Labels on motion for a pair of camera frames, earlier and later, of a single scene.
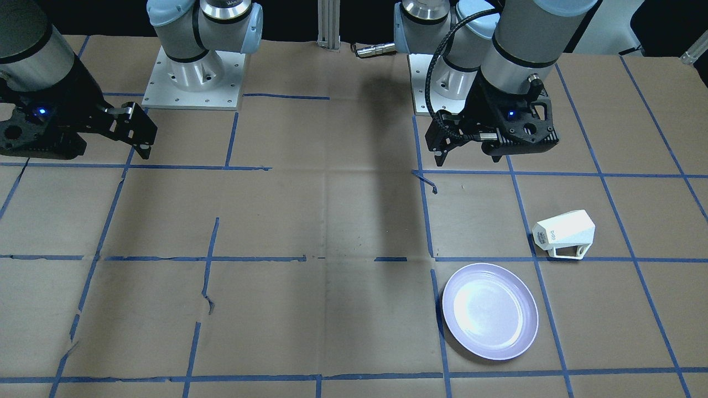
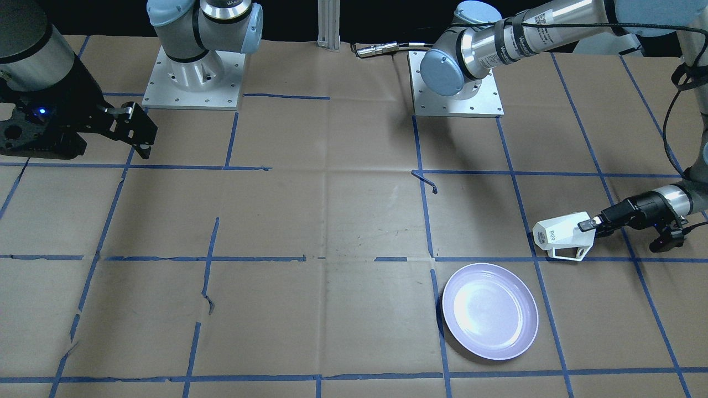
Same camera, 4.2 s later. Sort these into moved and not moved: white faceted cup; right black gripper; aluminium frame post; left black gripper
Moved: left black gripper
Not moved: white faceted cup; aluminium frame post; right black gripper
